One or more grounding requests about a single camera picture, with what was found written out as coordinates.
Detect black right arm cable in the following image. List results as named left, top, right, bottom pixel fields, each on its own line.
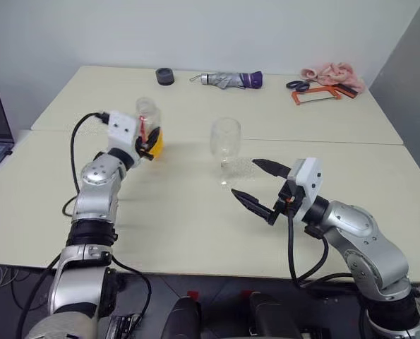
left=286, top=204, right=359, bottom=295

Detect orange hacksaw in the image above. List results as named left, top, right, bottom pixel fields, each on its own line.
left=290, top=84, right=342, bottom=107

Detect black flat tool red edge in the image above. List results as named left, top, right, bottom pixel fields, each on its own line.
left=336, top=84, right=359, bottom=100

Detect clear wine glass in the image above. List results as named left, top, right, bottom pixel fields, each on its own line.
left=209, top=117, right=244, bottom=190

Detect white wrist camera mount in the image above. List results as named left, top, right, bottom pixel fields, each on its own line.
left=288, top=157, right=325, bottom=224
left=107, top=109, right=144, bottom=170

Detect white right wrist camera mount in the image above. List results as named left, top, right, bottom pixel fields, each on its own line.
left=288, top=157, right=325, bottom=224

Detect pink cloth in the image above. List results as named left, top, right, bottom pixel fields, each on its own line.
left=299, top=61, right=366, bottom=94

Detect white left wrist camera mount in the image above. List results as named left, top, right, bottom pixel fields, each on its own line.
left=107, top=109, right=144, bottom=170

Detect plastic bottle with orange drink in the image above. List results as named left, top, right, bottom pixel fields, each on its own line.
left=135, top=96, right=166, bottom=162

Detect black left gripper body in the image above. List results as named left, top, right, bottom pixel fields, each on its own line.
left=135, top=136, right=151, bottom=157

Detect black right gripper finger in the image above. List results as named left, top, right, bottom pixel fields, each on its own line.
left=230, top=188, right=280, bottom=227
left=251, top=158, right=292, bottom=179

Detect white floor cables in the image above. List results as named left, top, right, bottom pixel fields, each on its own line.
left=0, top=263, right=24, bottom=305

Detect folded grey purple umbrella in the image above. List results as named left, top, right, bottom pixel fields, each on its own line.
left=189, top=71, right=265, bottom=90

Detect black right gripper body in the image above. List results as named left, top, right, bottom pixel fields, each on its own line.
left=272, top=178, right=306, bottom=217

